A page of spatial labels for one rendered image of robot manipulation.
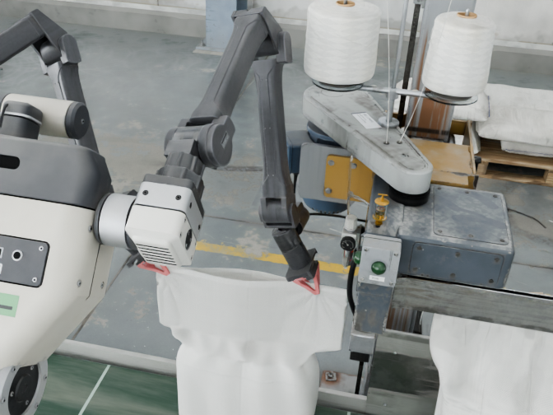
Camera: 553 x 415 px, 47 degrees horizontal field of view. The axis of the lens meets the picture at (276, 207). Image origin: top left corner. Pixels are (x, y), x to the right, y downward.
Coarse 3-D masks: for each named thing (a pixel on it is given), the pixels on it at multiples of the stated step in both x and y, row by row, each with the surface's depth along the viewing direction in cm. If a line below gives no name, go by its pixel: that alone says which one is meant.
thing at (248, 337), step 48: (192, 288) 163; (240, 288) 159; (288, 288) 159; (336, 288) 157; (192, 336) 171; (240, 336) 167; (288, 336) 168; (336, 336) 165; (192, 384) 174; (240, 384) 170; (288, 384) 167
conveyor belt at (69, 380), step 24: (48, 360) 222; (72, 360) 222; (48, 384) 213; (72, 384) 213; (96, 384) 214; (120, 384) 214; (144, 384) 215; (168, 384) 215; (48, 408) 204; (72, 408) 205; (96, 408) 205; (120, 408) 205; (144, 408) 206; (168, 408) 206
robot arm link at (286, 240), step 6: (276, 228) 152; (282, 228) 150; (288, 228) 150; (294, 228) 150; (276, 234) 150; (282, 234) 148; (288, 234) 149; (294, 234) 150; (276, 240) 150; (282, 240) 149; (288, 240) 149; (294, 240) 150; (300, 240) 152; (282, 246) 150; (288, 246) 150; (294, 246) 150
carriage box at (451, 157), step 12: (456, 120) 175; (468, 120) 175; (456, 132) 177; (468, 132) 169; (420, 144) 162; (432, 144) 162; (444, 144) 163; (456, 144) 163; (468, 144) 165; (432, 156) 156; (444, 156) 157; (456, 156) 157; (468, 156) 157; (444, 168) 152; (456, 168) 152; (468, 168) 152; (468, 180) 149
